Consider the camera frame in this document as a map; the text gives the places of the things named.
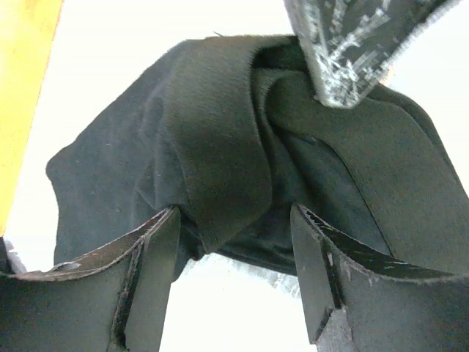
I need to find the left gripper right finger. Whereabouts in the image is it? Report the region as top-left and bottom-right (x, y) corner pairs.
(290, 204), (468, 351)

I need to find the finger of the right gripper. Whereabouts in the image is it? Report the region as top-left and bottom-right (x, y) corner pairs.
(284, 0), (447, 109)

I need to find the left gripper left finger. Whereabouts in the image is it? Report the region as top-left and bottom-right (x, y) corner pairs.
(1, 207), (180, 351)

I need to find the black underwear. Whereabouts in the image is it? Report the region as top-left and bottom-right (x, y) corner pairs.
(46, 36), (468, 275)

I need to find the orange checkered tablecloth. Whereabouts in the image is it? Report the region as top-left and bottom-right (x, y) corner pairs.
(1, 0), (63, 234)

